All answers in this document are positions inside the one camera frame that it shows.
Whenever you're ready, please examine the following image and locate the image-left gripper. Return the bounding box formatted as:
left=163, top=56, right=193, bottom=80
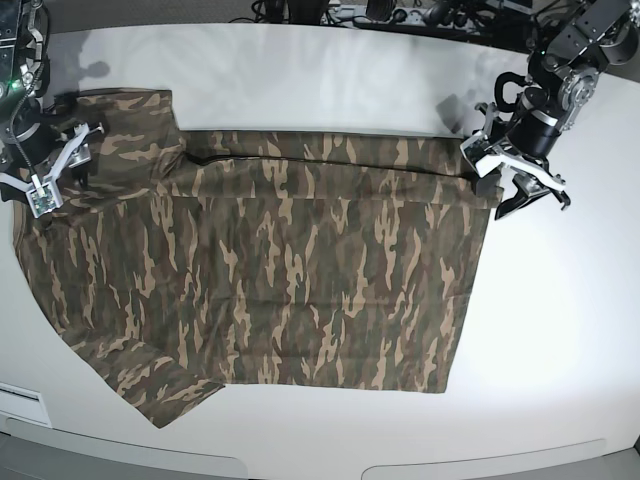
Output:
left=1, top=107, right=78, bottom=174

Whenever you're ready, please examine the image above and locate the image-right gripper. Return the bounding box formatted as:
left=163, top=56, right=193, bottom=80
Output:
left=473, top=107, right=562, bottom=220

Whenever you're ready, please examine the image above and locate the camouflage T-shirt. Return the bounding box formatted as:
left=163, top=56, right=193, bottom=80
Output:
left=13, top=91, right=502, bottom=428

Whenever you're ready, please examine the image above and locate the grey power strip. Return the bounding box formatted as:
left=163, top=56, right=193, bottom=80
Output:
left=345, top=7, right=477, bottom=33

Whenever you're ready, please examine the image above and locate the white label plate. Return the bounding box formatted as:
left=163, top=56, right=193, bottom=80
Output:
left=0, top=383, right=52, bottom=428

